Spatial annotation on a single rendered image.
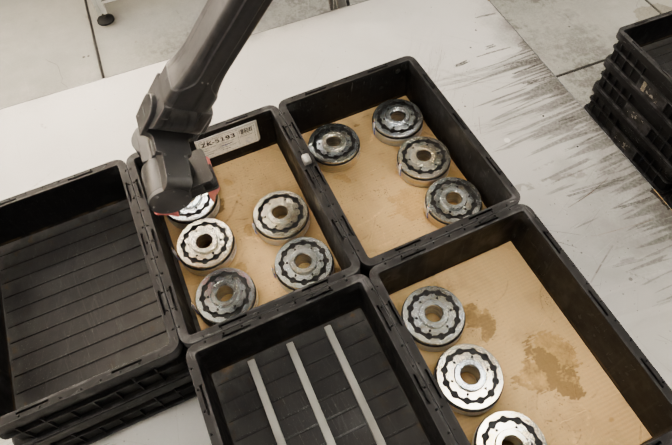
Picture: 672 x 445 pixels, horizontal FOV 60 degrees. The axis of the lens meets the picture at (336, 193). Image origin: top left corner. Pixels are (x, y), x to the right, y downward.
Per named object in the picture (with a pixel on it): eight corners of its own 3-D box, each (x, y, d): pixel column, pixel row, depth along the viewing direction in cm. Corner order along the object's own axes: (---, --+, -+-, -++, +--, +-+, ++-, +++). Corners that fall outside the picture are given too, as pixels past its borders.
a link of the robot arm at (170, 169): (209, 97, 80) (148, 86, 75) (230, 161, 74) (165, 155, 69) (179, 152, 87) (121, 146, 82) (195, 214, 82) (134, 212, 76)
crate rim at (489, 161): (276, 110, 114) (275, 102, 112) (410, 61, 120) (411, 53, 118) (364, 276, 93) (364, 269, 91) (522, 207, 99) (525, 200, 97)
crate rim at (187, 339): (128, 164, 108) (123, 156, 106) (276, 110, 114) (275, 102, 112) (186, 353, 87) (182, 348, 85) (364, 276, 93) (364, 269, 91)
